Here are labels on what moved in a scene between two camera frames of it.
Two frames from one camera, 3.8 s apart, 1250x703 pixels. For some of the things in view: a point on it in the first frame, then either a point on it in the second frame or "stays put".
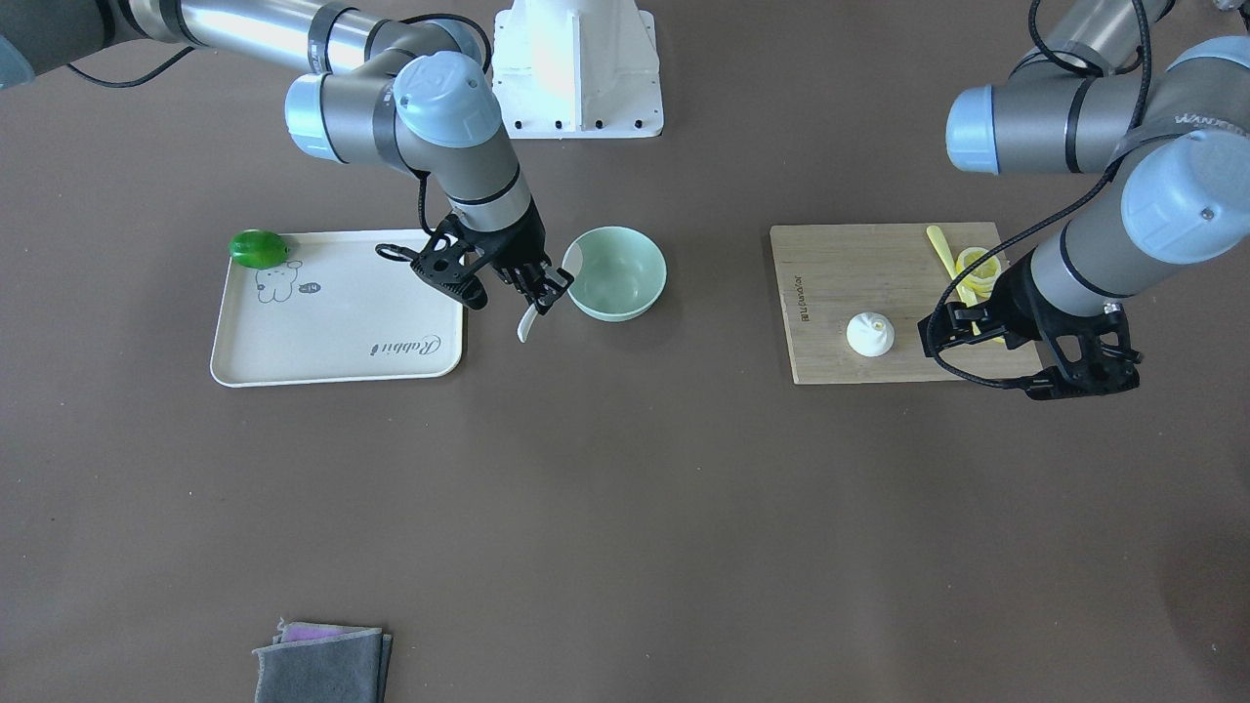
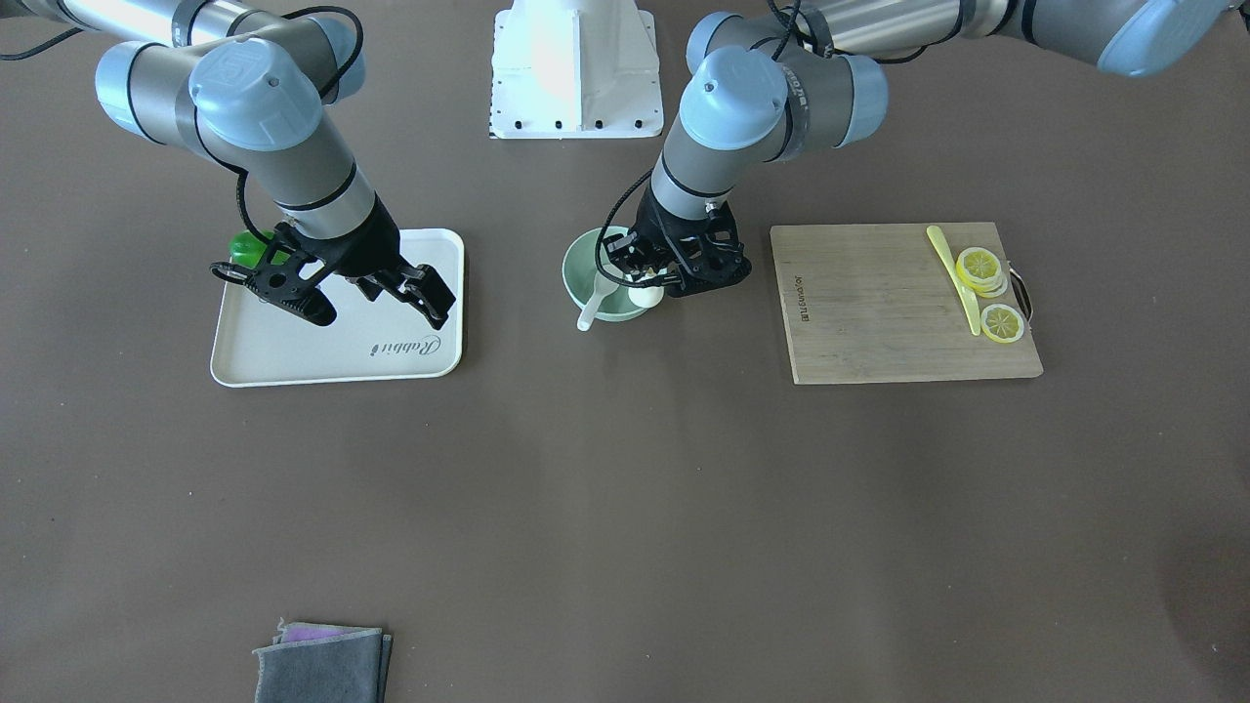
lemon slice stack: (980, 278) stays put
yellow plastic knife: (939, 244) stays put
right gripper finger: (557, 279) → (426, 278)
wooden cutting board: (853, 295) stays put
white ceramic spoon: (522, 328) → (603, 285)
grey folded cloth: (320, 663) stays put
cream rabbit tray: (334, 310) stays put
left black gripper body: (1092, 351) → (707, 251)
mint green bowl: (620, 273) stays put
